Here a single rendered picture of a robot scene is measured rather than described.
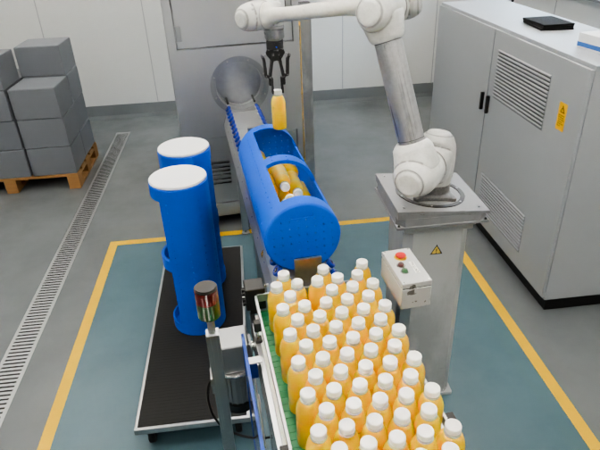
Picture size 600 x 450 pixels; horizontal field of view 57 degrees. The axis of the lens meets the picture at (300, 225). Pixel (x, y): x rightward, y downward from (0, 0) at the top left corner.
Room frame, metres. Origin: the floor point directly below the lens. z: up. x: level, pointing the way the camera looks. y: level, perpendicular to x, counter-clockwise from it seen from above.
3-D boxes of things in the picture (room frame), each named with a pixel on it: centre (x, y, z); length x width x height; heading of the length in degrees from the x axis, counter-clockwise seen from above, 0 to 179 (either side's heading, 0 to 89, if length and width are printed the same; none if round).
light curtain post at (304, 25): (3.18, -0.07, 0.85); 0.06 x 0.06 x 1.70; 10
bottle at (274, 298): (1.46, 0.09, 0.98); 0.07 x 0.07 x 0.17
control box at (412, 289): (1.51, -0.34, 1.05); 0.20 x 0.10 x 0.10; 10
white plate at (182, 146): (2.85, 0.62, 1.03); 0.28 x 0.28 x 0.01
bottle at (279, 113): (2.49, 0.08, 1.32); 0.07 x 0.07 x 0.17
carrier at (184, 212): (2.45, 0.58, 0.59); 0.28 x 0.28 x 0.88
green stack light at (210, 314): (1.22, 0.26, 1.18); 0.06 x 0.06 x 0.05
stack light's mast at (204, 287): (1.22, 0.26, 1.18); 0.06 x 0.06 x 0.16
